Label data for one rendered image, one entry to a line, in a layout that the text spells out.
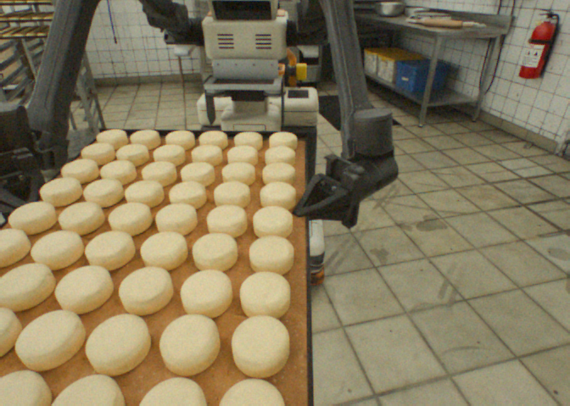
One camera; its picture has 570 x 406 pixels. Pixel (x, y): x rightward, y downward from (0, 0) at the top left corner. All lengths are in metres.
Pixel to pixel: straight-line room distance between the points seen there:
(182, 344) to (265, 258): 0.12
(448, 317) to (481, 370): 0.25
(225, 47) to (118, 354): 1.09
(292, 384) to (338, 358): 1.21
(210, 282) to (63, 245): 0.19
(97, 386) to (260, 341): 0.13
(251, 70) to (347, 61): 0.63
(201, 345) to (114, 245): 0.17
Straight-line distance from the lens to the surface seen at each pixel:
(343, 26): 0.72
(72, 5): 0.86
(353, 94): 0.67
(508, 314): 1.92
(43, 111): 0.80
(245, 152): 0.60
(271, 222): 0.44
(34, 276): 0.46
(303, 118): 1.61
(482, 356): 1.71
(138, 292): 0.39
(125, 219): 0.49
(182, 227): 0.46
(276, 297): 0.36
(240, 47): 1.29
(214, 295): 0.37
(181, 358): 0.34
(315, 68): 4.87
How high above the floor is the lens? 1.26
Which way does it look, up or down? 31 degrees down
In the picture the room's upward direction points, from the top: straight up
